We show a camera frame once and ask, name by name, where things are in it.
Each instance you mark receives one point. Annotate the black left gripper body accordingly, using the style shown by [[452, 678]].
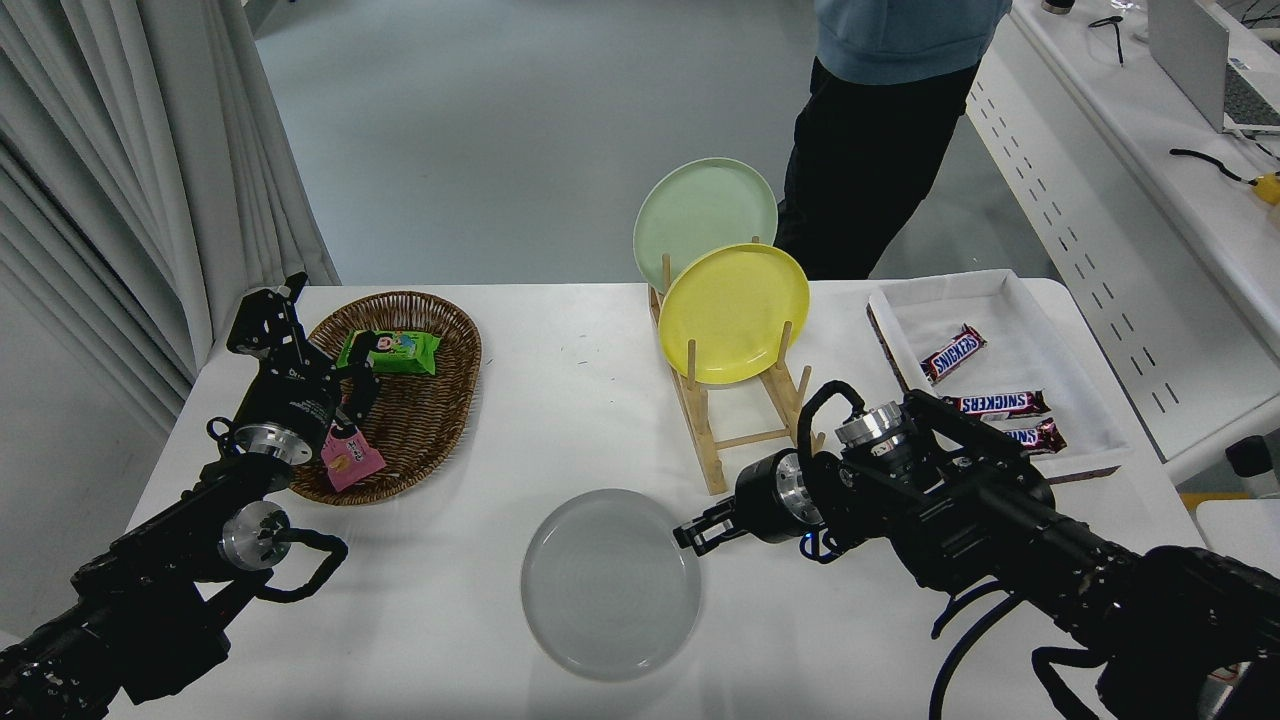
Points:
[[290, 405]]

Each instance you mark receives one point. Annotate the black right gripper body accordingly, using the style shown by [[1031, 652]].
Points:
[[765, 500]]

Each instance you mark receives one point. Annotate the grey plate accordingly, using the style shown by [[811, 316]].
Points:
[[610, 590]]

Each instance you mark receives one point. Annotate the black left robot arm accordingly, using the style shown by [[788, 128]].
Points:
[[150, 590]]

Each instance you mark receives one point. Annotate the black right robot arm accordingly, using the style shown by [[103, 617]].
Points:
[[1000, 520]]

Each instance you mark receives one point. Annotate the wooden plate rack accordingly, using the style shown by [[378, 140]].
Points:
[[711, 470]]

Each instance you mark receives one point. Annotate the yellow plate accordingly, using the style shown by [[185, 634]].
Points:
[[735, 310]]

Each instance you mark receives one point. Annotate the pale green plate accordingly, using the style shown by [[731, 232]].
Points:
[[700, 205]]

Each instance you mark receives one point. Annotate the green snack packet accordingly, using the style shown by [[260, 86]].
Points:
[[395, 352]]

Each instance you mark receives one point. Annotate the brown wicker basket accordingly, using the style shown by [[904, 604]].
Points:
[[425, 410]]

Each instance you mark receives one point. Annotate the pink snack packet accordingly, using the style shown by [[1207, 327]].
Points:
[[350, 462]]

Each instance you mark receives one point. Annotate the grey curtain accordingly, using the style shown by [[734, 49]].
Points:
[[120, 180]]

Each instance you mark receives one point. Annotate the Snickers bar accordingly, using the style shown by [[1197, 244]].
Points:
[[950, 355], [1040, 437], [1000, 403]]

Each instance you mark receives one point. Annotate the white lined tray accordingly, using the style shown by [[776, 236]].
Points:
[[1040, 340]]

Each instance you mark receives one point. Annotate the person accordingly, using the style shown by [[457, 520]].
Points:
[[860, 170]]

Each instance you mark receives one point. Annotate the black and white cylinder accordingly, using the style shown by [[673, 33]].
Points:
[[1250, 462]]

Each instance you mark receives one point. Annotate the white side desk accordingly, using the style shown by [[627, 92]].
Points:
[[1150, 170]]

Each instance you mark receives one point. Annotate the dark round object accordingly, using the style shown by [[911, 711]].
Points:
[[1058, 6]]

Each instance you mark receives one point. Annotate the yellow connector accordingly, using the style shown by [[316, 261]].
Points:
[[1268, 188]]

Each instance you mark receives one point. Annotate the silver laptop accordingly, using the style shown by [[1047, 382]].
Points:
[[1190, 50]]

